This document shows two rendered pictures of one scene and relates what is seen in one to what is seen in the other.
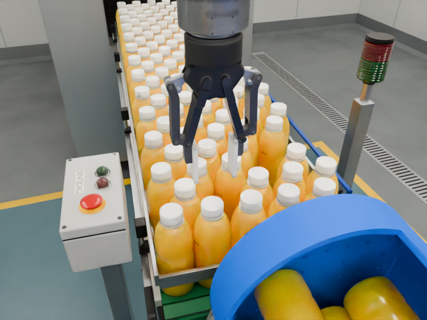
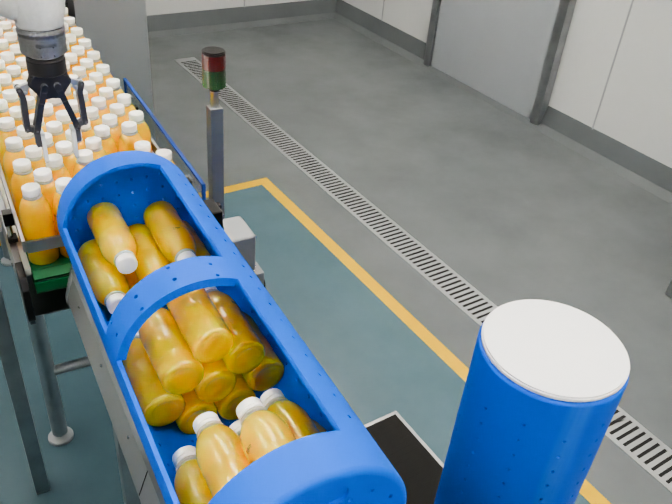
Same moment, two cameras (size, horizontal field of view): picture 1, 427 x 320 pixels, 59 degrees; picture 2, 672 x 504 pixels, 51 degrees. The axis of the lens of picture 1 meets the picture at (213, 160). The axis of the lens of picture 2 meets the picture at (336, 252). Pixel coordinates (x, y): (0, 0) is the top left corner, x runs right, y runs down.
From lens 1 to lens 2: 1.07 m
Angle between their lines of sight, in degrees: 14
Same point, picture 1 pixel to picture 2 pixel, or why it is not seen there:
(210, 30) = (40, 55)
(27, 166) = not seen: outside the picture
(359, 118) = (212, 122)
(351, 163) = (216, 166)
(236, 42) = (59, 62)
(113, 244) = not seen: outside the picture
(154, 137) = (14, 141)
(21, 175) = not seen: outside the picture
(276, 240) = (88, 173)
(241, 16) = (59, 46)
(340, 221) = (123, 160)
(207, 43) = (39, 63)
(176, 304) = (43, 269)
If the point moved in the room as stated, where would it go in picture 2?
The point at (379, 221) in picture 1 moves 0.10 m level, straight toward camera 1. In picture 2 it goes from (147, 161) to (120, 183)
